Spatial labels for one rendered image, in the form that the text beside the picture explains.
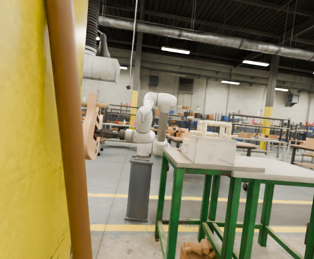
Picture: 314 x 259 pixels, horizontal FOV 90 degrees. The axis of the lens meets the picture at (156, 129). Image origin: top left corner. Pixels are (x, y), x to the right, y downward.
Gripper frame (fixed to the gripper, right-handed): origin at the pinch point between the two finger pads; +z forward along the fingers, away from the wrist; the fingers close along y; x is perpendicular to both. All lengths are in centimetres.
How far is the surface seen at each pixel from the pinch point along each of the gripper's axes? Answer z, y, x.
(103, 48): 0, -21, 57
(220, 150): -82, -18, -12
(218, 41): -287, 265, 460
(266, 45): -472, 256, 467
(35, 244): -18, -88, -42
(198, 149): -67, -17, -12
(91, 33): 4, -36, 52
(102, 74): -5.0, -28.8, 27.7
